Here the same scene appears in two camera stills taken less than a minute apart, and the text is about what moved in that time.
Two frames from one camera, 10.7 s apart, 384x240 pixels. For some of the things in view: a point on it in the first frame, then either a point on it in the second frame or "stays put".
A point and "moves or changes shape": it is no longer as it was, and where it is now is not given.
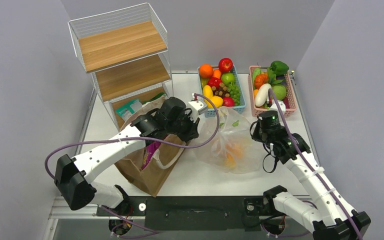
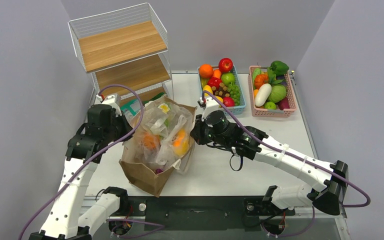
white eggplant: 262,94 stays put
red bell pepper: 214,81 stays put
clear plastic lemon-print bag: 236,148 to 163,137
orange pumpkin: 260,79 stays put
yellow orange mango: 230,161 moves or changes shape
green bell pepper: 279,67 stays put
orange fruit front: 235,148 moves or changes shape
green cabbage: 280,92 stays put
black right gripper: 256,135 to 198,132
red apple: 228,101 stays put
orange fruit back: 206,71 stays put
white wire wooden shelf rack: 126,51 stays put
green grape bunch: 235,92 stays put
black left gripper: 191,132 to 122,119
